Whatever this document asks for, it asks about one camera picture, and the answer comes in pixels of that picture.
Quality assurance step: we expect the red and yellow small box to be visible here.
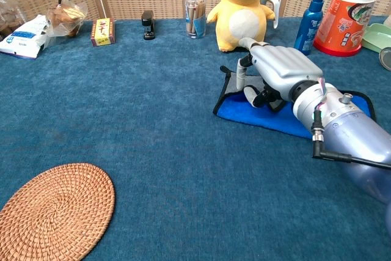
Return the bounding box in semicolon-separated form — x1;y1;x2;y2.
90;17;116;47

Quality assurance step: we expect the red instant noodle cup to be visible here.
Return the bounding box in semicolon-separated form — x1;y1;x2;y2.
312;0;376;57

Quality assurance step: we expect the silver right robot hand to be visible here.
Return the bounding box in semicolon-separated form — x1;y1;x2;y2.
235;37;324;112

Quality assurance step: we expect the light green plastic tray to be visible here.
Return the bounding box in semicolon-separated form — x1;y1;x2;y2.
361;23;391;54

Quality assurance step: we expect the clear jar of sticks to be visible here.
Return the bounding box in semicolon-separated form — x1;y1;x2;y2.
183;0;207;40

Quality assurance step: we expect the white mug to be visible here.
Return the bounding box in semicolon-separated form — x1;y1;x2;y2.
259;0;280;29

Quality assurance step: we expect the white and blue snack bag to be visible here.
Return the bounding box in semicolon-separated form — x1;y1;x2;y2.
0;14;51;60

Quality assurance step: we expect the yellow plush toy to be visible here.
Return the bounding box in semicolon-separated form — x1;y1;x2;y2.
206;0;276;53

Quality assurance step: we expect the clear bag of bread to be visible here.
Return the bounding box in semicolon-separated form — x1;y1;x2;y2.
45;0;89;39

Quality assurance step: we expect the blue carpet table cover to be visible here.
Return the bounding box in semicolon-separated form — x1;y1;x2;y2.
0;16;391;261

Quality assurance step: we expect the black stapler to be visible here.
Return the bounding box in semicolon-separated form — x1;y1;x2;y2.
141;10;156;41

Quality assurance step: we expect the round woven rattan coaster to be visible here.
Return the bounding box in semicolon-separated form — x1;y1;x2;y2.
0;163;116;261

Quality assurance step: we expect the blue spray bottle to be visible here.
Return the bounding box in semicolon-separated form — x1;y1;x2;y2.
293;0;327;56

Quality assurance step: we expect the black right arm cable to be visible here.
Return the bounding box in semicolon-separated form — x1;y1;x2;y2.
311;109;391;170

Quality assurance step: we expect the clear plastic cookie box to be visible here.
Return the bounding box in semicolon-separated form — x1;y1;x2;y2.
0;0;27;42

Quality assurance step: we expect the blue and grey cloth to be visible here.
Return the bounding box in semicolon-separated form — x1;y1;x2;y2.
213;65;377;140

